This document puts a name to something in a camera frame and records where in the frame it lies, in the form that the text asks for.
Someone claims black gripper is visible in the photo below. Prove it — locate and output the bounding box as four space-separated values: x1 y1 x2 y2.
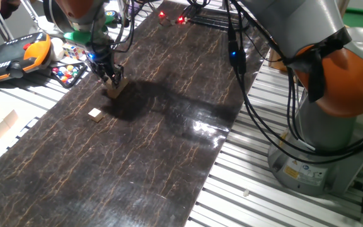
86 43 125 89

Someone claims maroon sleeved forearm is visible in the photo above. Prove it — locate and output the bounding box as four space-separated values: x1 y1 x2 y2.
0 0 21 37

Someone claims black triangular ball tray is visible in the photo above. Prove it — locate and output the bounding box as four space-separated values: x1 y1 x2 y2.
49 62 88 88

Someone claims rubik's cube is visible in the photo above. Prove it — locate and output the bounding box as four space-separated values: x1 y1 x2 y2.
62 42 86 60

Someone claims purple item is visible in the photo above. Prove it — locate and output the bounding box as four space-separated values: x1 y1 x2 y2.
127 2 139 16

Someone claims small board with red light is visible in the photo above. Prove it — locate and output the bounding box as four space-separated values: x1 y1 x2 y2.
158 10 189 26

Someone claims black filament spool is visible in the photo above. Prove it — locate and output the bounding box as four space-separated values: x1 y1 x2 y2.
42 0 67 34

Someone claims thin grey tripod leg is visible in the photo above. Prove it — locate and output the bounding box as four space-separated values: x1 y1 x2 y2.
20 0 41 29

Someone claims orange black teach pendant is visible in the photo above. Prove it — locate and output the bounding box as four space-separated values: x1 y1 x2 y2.
0 32 52 83

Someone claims large wooden block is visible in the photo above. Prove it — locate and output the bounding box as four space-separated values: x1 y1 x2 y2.
0 119 11 140
2 109 20 129

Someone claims black adapter with blue light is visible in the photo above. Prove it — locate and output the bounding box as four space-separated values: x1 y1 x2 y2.
227 31 248 76

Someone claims light wooden block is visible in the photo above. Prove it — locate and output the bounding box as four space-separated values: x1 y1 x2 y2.
268 49 288 72

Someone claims green felt toy table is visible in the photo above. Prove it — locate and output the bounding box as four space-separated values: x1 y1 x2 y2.
342 8 363 31

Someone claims black rectangular tray frame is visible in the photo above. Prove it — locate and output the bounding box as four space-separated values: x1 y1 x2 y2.
187 6 233 32

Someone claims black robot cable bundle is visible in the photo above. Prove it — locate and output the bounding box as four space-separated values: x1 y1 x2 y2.
89 0 363 165

